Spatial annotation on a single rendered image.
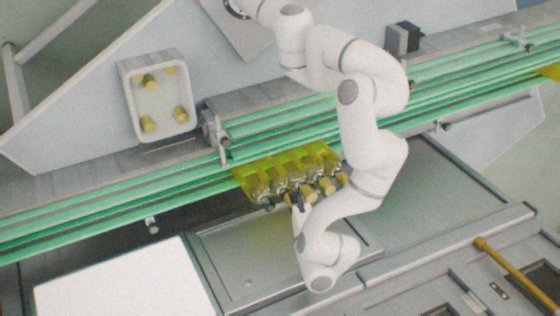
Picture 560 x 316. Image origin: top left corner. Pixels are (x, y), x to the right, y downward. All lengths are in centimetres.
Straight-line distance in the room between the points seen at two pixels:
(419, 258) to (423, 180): 38
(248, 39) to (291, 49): 32
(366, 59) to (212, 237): 72
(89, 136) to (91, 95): 13
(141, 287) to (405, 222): 77
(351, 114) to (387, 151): 10
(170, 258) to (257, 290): 27
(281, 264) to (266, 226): 16
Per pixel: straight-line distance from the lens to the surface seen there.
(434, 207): 177
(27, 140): 167
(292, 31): 132
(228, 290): 149
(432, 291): 155
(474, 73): 203
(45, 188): 166
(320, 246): 121
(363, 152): 108
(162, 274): 156
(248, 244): 159
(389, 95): 115
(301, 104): 167
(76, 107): 164
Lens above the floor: 220
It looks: 48 degrees down
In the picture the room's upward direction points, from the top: 141 degrees clockwise
